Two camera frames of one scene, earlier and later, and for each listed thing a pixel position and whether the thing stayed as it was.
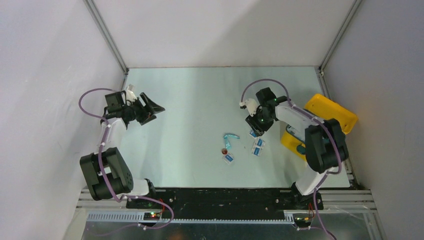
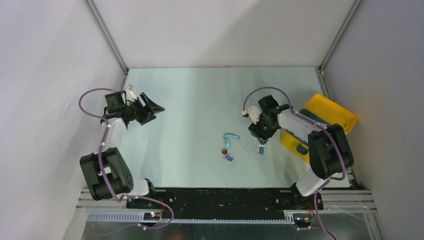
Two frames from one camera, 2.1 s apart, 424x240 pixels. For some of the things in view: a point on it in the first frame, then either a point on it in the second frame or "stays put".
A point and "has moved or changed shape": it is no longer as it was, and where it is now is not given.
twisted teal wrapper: [227, 143] stays put
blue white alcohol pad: [260, 142] has moved or changed shape
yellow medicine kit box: [324, 108] stays put
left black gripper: [149, 109] stays put
